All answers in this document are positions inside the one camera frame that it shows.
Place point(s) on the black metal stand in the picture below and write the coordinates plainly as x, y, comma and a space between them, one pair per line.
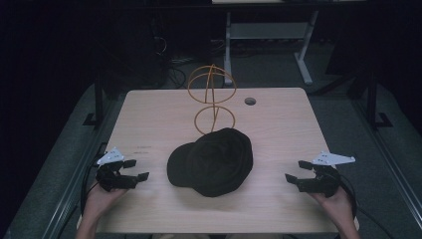
372, 99
98, 99

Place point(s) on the person's right hand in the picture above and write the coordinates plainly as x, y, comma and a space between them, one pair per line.
338, 205

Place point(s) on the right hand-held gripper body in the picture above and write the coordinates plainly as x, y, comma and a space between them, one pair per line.
323, 182

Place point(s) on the white metal desk frame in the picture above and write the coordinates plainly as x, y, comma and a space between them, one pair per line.
265, 31

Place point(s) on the black cap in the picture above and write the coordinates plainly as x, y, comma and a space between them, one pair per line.
215, 166

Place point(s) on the grey metal floor rail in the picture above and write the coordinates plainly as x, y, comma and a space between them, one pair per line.
71, 186
388, 162

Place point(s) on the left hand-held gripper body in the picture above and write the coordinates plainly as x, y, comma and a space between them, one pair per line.
112, 182

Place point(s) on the person's left hand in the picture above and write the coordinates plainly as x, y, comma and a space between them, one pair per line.
99, 202

